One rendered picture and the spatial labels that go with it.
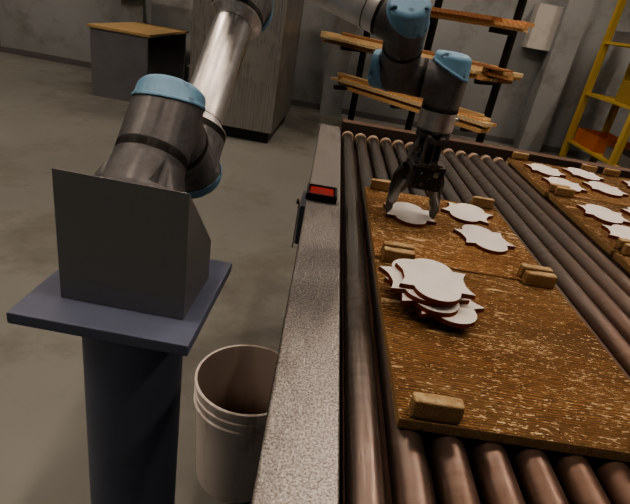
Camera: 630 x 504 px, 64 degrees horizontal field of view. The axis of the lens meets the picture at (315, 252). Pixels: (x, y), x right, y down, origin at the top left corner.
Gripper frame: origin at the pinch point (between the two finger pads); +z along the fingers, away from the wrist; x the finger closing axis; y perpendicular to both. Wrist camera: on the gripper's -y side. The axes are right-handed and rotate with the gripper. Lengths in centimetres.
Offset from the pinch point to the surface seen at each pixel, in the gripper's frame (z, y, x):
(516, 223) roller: 3.7, -13.6, 30.9
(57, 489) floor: 93, 19, -81
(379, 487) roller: -1, 74, -12
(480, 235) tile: -0.3, 7.0, 15.1
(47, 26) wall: 81, -649, -433
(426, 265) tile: -6.1, 35.5, -2.6
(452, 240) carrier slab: 0.3, 10.6, 8.3
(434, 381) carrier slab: -2, 59, -4
